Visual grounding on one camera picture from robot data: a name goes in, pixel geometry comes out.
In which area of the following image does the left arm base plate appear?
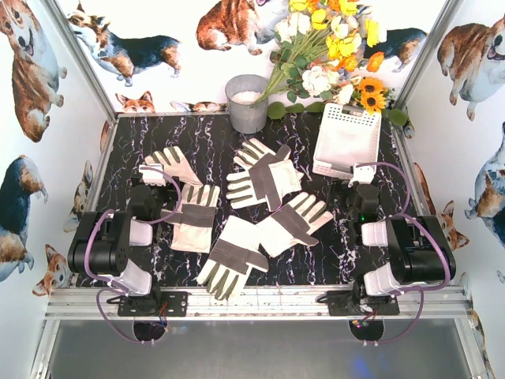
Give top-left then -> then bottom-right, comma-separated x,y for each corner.
106,291 -> 189,317

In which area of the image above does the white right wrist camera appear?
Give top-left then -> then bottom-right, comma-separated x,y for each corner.
348,163 -> 376,187

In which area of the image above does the back centre glove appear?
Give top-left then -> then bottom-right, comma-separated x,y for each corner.
234,138 -> 303,190

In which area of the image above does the artificial flower bouquet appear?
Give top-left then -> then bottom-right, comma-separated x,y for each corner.
252,1 -> 411,124

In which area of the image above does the grey metal bucket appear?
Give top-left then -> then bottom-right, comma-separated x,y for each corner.
225,74 -> 268,134

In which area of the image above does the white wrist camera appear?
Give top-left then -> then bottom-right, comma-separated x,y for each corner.
348,163 -> 376,187
139,163 -> 166,186

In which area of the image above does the far left white glove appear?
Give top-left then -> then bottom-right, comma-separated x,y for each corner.
144,146 -> 203,188

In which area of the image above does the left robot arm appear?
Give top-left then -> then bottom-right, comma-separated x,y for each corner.
67,177 -> 181,297

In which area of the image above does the grey-strap glove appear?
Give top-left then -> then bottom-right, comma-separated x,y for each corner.
196,216 -> 269,301
166,184 -> 220,253
256,192 -> 333,257
226,159 -> 304,212

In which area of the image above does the white perforated storage basket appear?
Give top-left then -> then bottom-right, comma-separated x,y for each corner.
312,103 -> 382,180

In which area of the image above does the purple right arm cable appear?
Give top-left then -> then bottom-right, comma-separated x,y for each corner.
353,161 -> 453,346

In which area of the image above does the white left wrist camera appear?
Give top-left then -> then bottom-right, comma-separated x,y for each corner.
139,163 -> 166,186

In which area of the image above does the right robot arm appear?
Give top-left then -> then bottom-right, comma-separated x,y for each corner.
328,180 -> 455,313

